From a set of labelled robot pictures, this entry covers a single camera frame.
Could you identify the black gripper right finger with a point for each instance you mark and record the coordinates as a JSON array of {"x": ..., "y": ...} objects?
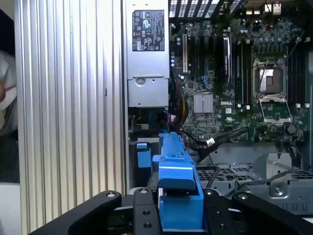
[{"x": 256, "y": 213}]

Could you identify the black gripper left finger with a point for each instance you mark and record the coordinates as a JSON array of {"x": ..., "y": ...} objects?
[{"x": 93, "y": 210}]

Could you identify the hard disk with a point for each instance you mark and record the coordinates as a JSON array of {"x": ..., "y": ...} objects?
[{"x": 176, "y": 176}]

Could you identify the black RAM slot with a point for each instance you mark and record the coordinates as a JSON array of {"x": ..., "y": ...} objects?
[
  {"x": 297, "y": 78},
  {"x": 247, "y": 73},
  {"x": 238, "y": 73},
  {"x": 305, "y": 78}
]

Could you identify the black expansion slot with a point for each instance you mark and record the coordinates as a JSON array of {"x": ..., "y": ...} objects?
[{"x": 192, "y": 56}]

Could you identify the white expansion slot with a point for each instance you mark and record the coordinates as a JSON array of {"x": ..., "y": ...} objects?
[{"x": 185, "y": 54}]

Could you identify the silver metal drive cage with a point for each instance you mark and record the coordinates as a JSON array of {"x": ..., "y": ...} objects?
[{"x": 276, "y": 164}]

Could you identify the black PC case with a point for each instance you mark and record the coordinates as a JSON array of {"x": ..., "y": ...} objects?
[{"x": 244, "y": 151}]

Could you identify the green Dell motherboard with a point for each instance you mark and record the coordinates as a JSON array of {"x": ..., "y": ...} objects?
[{"x": 210, "y": 122}]

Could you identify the metal socket cover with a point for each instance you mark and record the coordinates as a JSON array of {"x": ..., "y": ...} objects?
[{"x": 272, "y": 98}]

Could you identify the small silver chipset heatsink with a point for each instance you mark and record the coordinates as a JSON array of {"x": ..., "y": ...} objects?
[{"x": 203, "y": 103}]

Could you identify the CPU socket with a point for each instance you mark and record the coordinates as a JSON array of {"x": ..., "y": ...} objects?
[{"x": 271, "y": 80}]

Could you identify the thin metal locking lever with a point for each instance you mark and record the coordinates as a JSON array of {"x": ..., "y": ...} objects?
[{"x": 263, "y": 73}]

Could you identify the silver power supply unit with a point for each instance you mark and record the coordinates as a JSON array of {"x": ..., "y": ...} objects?
[{"x": 146, "y": 66}]

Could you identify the person in white shirt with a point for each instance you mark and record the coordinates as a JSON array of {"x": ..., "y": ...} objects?
[{"x": 8, "y": 73}]

